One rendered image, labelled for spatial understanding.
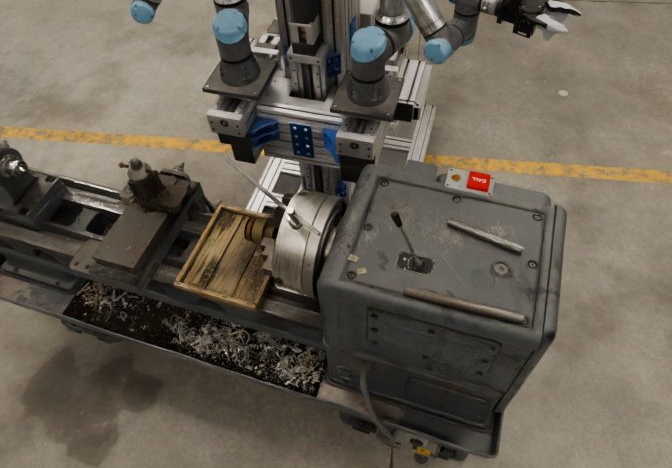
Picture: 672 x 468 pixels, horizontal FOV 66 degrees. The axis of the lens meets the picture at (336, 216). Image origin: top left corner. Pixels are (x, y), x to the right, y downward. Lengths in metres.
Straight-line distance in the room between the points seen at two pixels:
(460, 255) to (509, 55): 2.95
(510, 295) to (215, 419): 1.62
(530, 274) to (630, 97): 2.82
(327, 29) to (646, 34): 3.18
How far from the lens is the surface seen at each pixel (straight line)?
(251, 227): 1.62
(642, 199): 3.45
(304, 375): 1.96
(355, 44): 1.77
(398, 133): 3.14
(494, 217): 1.46
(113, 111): 4.02
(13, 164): 2.13
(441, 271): 1.34
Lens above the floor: 2.39
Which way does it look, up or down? 53 degrees down
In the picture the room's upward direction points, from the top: 4 degrees counter-clockwise
